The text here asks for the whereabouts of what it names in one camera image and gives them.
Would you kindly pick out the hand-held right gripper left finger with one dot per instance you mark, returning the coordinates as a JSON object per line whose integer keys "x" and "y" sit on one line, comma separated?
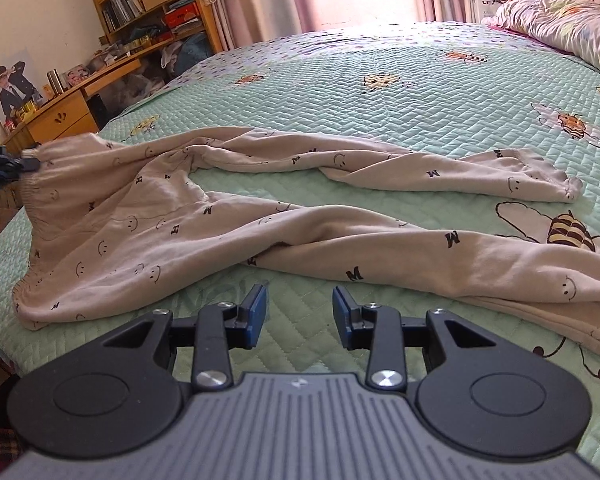
{"x": 255, "y": 315}

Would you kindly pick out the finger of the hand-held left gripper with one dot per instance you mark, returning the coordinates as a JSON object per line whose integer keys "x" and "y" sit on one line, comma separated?
{"x": 29, "y": 165}

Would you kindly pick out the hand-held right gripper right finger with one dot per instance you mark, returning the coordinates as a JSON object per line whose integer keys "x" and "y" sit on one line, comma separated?
{"x": 341, "y": 317}

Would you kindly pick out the beige smiley print pants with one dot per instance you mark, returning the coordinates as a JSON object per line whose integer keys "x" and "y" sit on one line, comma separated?
{"x": 130, "y": 240}

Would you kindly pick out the brown padded jacket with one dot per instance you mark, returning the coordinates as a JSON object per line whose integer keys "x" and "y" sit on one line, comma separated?
{"x": 0, "y": 225}

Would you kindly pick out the wooden desk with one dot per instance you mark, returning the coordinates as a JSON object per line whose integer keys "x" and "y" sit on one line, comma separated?
{"x": 65, "y": 115}

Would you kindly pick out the steel tumbler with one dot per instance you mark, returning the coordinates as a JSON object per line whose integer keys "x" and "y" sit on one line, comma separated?
{"x": 55, "y": 82}

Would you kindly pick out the wooden bookshelf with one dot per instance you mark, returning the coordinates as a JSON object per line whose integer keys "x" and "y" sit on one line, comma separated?
{"x": 145, "y": 5}

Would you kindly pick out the green quilted bee bedspread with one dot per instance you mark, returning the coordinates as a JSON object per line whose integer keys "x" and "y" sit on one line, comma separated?
{"x": 380, "y": 110}

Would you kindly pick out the white storage box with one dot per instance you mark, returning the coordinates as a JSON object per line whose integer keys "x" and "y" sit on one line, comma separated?
{"x": 487, "y": 7}

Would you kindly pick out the floral pillow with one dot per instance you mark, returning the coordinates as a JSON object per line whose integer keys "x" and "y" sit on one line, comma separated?
{"x": 555, "y": 25}

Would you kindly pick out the wall poster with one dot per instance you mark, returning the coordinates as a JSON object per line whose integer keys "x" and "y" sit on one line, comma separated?
{"x": 10, "y": 90}

